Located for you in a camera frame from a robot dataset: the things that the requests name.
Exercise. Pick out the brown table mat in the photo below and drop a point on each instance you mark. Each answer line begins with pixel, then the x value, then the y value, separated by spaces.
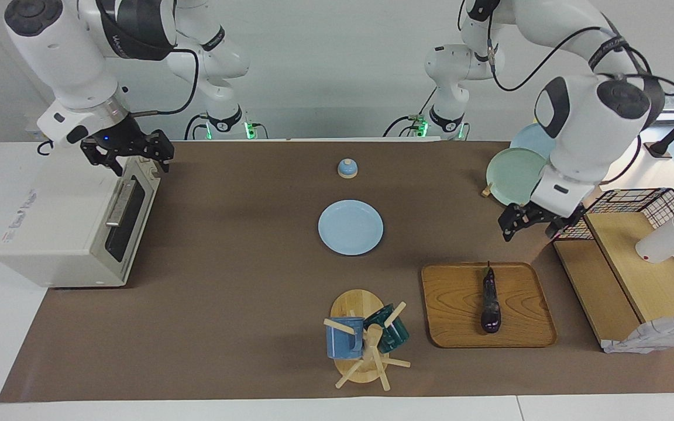
pixel 243 292

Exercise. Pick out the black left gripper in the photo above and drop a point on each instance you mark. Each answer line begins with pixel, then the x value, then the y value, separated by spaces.
pixel 544 216

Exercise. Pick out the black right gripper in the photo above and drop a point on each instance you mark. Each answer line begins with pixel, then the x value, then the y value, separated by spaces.
pixel 114 137

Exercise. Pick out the beige toaster oven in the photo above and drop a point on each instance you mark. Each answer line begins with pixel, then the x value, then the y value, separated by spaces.
pixel 62 222

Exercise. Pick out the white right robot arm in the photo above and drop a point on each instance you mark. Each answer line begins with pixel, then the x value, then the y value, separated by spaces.
pixel 68 58

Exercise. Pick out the dark green mug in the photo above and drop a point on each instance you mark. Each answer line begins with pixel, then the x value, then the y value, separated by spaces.
pixel 394 334

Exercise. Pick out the wooden plate rack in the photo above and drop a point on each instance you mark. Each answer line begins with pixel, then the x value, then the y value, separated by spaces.
pixel 487 190

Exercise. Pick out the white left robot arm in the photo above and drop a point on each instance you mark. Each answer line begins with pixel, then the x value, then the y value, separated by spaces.
pixel 588 117

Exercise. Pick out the pale green plate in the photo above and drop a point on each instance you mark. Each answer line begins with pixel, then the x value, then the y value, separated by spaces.
pixel 512 175

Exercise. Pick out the rectangular wooden tray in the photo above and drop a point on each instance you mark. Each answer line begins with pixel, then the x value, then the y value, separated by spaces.
pixel 454 304

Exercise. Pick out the light blue racked plate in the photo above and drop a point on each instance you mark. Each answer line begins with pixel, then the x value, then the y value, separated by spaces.
pixel 530 140

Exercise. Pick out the white cup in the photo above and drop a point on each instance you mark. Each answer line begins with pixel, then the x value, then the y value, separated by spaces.
pixel 664 242

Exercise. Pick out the grey folded cloth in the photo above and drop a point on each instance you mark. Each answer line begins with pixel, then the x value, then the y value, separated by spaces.
pixel 659 336

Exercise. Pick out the dark purple eggplant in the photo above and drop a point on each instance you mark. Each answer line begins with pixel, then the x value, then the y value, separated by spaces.
pixel 490 310

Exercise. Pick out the wooden mug tree stand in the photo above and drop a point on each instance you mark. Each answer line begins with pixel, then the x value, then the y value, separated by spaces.
pixel 357 304

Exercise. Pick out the light blue serving plate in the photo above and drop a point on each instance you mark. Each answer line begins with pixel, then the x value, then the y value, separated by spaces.
pixel 350 228

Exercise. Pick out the blue mug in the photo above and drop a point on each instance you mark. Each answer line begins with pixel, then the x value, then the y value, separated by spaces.
pixel 343 342

